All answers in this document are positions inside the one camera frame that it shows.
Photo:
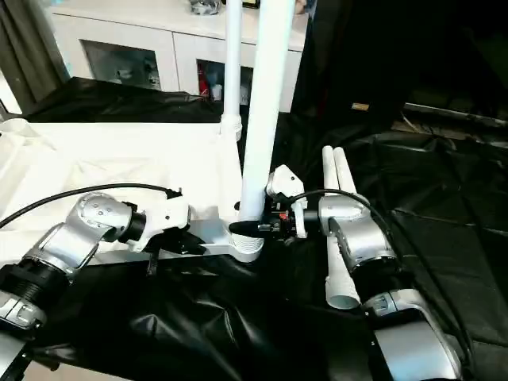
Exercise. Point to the small white jar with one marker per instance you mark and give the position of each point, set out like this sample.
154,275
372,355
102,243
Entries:
216,92

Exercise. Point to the white printed figurine mug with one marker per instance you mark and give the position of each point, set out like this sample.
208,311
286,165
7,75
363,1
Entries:
151,73
125,74

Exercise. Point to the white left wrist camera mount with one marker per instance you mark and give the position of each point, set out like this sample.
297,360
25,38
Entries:
166,216

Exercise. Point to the white plastic table leg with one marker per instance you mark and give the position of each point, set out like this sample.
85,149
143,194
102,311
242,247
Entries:
346,174
341,293
268,99
232,59

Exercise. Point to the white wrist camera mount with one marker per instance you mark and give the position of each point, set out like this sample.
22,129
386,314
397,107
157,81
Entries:
166,216
283,180

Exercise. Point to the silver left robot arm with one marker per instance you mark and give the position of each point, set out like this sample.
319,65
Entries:
79,226

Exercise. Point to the yellow label sticker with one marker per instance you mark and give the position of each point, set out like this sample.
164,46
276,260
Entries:
359,106

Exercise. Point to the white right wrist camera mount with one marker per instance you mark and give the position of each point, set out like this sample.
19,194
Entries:
283,180

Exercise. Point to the grey curtain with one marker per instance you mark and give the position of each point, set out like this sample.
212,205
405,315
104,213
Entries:
28,51

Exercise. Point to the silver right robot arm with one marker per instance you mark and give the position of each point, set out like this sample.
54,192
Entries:
357,234

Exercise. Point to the white plastic table top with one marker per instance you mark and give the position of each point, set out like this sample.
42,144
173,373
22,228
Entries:
119,158

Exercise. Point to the white glass-door cabinet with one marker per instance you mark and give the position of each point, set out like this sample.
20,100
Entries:
139,31

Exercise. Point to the black plastic mat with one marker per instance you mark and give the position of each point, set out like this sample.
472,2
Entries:
436,198

